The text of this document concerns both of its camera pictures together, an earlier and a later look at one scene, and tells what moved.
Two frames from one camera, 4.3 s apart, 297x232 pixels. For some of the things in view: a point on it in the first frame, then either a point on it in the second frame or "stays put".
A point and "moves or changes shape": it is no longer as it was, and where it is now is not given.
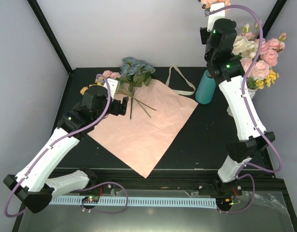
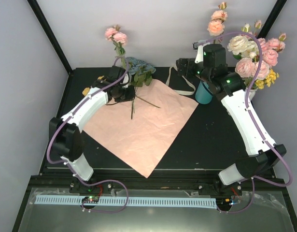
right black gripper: x=203 y=31 to x=182 y=67
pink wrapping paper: x=155 y=113 stays put
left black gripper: x=116 y=110 to x=131 y=95
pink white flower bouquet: x=246 y=46 stays put
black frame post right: x=272 y=16 stays put
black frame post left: x=43 y=21 stays put
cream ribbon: x=184 y=93 stays put
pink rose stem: x=207 y=3 moves or changes shape
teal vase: x=206 y=88 stays put
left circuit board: x=92 y=199 stays put
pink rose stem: x=114 y=75 moves or changes shape
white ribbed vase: x=251 y=93 stays put
